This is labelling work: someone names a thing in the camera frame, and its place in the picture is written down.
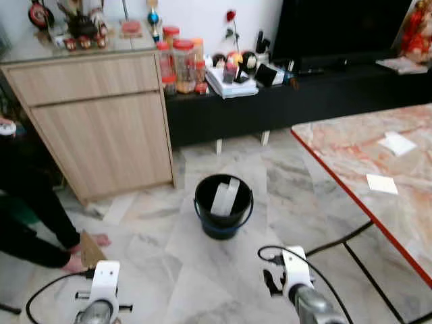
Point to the black plastic bucket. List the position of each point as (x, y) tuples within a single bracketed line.
[(223, 226)]

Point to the red artificial rose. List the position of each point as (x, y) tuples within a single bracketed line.
[(231, 15)]

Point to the black metal table frame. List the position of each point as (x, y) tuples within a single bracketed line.
[(366, 277)]

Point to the blue gold trophy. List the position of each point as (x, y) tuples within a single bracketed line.
[(154, 17)]

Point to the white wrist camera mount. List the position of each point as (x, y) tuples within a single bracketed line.
[(297, 270), (104, 280)]

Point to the black television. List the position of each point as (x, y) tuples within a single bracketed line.
[(337, 30)]

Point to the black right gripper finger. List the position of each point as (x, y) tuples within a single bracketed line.
[(268, 277)]

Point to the clear jar orange lid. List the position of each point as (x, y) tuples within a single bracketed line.
[(200, 57)]

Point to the brown cardboard with label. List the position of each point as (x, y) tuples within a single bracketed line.
[(94, 248)]

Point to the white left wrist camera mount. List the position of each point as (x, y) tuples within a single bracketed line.
[(104, 280)]

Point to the clear jar red lid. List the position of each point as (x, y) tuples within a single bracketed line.
[(171, 32), (165, 67), (184, 67)]

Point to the thin magazine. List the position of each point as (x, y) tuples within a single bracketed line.
[(401, 65)]

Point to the black bottles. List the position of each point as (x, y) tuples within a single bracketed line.
[(260, 42)]

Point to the black TV console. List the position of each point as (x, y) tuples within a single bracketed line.
[(317, 101)]

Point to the red fortune god figurine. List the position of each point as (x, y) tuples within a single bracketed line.
[(417, 34)]

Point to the stack of white books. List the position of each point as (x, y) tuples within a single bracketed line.
[(229, 88)]

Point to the round red ornament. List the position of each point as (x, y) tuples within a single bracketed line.
[(40, 13)]

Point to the white tissue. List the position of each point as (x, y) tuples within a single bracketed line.
[(382, 183), (397, 143)]

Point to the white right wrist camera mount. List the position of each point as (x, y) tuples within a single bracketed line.
[(297, 270)]

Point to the black square gadget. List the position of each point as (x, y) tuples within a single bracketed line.
[(266, 75)]

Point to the pink round box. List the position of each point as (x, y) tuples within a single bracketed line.
[(131, 28)]

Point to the white paper trash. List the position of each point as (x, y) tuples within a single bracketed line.
[(225, 197)]

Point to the person in black clothes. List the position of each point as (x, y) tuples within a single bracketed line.
[(27, 182)]

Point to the light wood cabinet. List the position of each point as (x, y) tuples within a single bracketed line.
[(101, 128)]

